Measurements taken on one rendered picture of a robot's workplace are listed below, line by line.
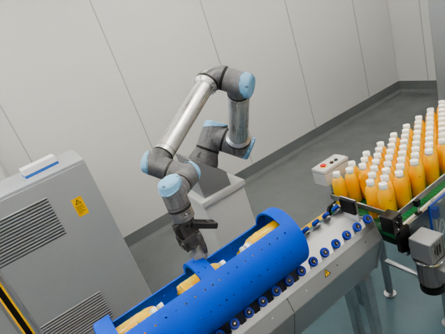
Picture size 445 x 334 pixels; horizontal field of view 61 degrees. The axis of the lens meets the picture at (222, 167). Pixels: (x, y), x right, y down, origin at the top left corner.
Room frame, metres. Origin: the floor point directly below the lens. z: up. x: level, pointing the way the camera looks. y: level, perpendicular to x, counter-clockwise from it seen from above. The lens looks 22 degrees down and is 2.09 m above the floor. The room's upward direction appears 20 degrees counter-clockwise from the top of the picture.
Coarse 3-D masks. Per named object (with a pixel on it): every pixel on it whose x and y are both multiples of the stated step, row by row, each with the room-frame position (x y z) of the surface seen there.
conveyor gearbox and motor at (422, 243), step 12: (420, 228) 1.48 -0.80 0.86; (420, 240) 1.40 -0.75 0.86; (432, 240) 1.37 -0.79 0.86; (420, 252) 1.39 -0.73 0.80; (432, 252) 1.35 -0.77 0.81; (444, 252) 1.38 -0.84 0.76; (420, 264) 1.39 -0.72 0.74; (432, 264) 1.35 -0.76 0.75; (444, 264) 1.37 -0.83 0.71; (420, 276) 1.42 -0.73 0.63; (432, 276) 1.37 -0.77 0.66; (444, 276) 1.33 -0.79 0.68; (420, 288) 1.43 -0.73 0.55; (432, 288) 1.38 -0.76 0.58; (444, 288) 1.37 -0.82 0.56
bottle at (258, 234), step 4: (268, 224) 1.44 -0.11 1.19; (272, 224) 1.43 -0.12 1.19; (276, 224) 1.42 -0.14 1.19; (264, 228) 1.41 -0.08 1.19; (268, 228) 1.41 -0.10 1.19; (272, 228) 1.41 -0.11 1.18; (256, 232) 1.41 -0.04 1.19; (260, 232) 1.40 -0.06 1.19; (264, 232) 1.39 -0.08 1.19; (268, 232) 1.39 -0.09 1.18; (252, 236) 1.39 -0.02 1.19; (256, 236) 1.38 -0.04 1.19; (260, 236) 1.38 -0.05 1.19; (248, 240) 1.40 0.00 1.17; (252, 240) 1.37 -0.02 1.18; (256, 240) 1.37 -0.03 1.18
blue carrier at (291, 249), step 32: (256, 224) 1.55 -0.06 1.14; (288, 224) 1.37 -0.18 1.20; (224, 256) 1.47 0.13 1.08; (256, 256) 1.26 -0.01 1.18; (288, 256) 1.29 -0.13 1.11; (192, 288) 1.17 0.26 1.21; (224, 288) 1.17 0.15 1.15; (256, 288) 1.21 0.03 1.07; (160, 320) 1.09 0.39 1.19; (192, 320) 1.10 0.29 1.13; (224, 320) 1.15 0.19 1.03
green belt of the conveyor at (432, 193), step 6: (444, 180) 1.72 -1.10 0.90; (426, 186) 1.73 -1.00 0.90; (438, 186) 1.69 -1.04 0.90; (444, 186) 1.67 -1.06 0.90; (432, 192) 1.66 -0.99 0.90; (438, 192) 1.64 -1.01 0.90; (426, 198) 1.63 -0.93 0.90; (366, 204) 1.76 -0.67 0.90; (420, 204) 1.60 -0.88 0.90; (360, 210) 1.72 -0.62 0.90; (366, 210) 1.71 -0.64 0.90; (408, 210) 1.59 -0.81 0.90; (414, 210) 1.57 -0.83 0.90; (402, 216) 1.56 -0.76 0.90; (408, 216) 1.54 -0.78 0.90; (378, 222) 1.57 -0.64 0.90; (378, 228) 1.55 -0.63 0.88; (384, 234) 1.53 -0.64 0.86; (390, 234) 1.49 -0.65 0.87
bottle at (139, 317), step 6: (138, 312) 1.17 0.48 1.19; (144, 312) 1.16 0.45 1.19; (150, 312) 1.16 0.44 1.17; (132, 318) 1.14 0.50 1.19; (138, 318) 1.14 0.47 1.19; (144, 318) 1.14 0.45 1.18; (126, 324) 1.12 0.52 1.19; (132, 324) 1.12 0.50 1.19; (120, 330) 1.11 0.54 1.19; (126, 330) 1.10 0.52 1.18
